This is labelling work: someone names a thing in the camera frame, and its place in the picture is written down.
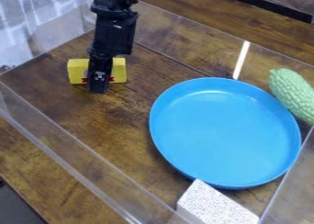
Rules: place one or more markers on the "green bitter gourd toy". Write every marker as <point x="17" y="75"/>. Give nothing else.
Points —
<point x="294" y="93"/>

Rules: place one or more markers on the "blue round tray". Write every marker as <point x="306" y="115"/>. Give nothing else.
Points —
<point x="223" y="132"/>

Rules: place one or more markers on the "white speckled foam block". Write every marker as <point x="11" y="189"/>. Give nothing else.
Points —
<point x="204" y="206"/>

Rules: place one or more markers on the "yellow butter block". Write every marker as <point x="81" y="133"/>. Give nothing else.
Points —
<point x="77" y="68"/>

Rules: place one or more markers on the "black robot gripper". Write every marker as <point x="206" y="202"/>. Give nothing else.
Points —
<point x="113" y="39"/>

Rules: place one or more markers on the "clear acrylic enclosure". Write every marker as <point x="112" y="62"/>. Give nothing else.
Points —
<point x="76" y="151"/>

